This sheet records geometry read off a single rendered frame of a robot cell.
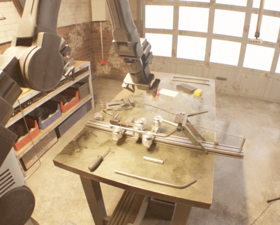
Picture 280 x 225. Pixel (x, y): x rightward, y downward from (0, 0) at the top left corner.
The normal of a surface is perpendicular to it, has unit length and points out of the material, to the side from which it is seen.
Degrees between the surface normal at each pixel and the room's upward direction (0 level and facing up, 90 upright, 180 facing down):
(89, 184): 90
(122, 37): 112
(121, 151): 0
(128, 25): 82
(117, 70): 90
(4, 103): 95
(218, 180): 0
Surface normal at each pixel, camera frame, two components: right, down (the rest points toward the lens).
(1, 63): -0.22, -0.53
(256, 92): -0.33, 0.47
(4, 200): 0.89, 0.22
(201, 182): 0.00, -0.87
